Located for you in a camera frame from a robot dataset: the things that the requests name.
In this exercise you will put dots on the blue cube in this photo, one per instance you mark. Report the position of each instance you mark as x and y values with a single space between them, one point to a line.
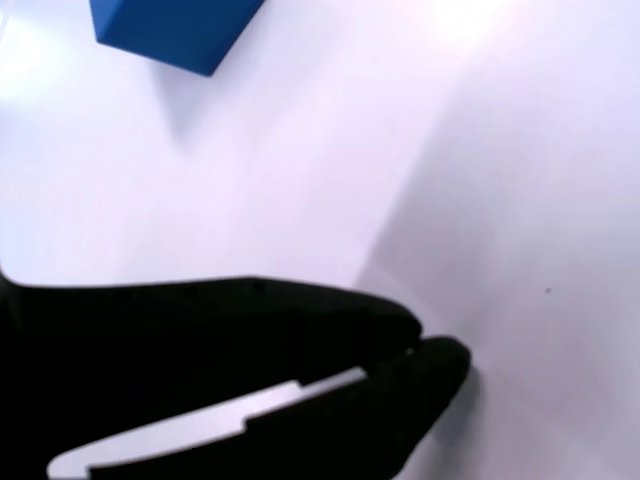
170 30

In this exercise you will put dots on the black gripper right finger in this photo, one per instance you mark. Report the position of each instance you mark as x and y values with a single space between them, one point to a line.
400 400

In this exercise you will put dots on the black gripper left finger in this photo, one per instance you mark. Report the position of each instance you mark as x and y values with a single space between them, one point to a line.
200 340

